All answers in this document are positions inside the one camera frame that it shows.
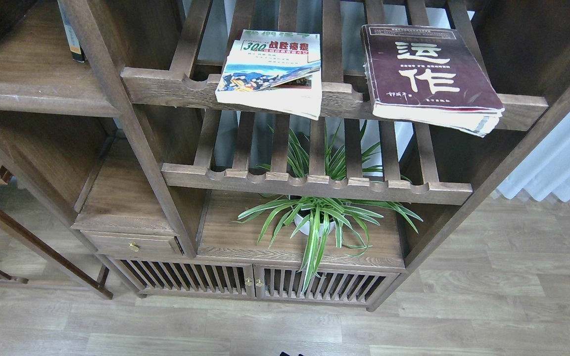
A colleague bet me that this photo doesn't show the upright book on shelf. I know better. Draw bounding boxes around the upright book on shelf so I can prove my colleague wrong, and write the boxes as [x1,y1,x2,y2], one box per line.
[57,0,87,63]

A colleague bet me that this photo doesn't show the white plant pot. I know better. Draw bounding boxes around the white plant pot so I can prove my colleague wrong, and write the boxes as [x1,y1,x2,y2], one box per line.
[294,210,335,236]

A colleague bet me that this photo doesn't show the green spider plant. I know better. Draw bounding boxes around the green spider plant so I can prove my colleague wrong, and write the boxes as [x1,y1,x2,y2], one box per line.
[233,129,424,291]

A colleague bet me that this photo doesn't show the brass drawer knob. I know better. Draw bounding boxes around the brass drawer knob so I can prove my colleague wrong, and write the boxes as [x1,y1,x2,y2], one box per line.
[128,242,140,252]

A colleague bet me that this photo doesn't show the dark wooden bookshelf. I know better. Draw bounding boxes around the dark wooden bookshelf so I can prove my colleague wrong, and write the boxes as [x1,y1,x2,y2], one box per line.
[0,0,570,311]

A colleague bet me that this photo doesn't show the white blue 300 book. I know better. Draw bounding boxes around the white blue 300 book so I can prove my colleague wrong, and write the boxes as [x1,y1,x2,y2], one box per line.
[215,29,323,120]

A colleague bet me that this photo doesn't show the maroon book white characters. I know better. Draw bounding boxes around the maroon book white characters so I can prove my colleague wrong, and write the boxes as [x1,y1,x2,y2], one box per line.
[361,24,504,137]

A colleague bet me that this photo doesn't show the wooden furniture at left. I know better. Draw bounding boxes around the wooden furniture at left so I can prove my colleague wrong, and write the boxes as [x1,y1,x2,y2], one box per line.
[0,164,113,300]

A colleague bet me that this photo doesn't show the white curtain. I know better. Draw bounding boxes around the white curtain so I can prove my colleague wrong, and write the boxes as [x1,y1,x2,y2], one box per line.
[496,112,570,201]

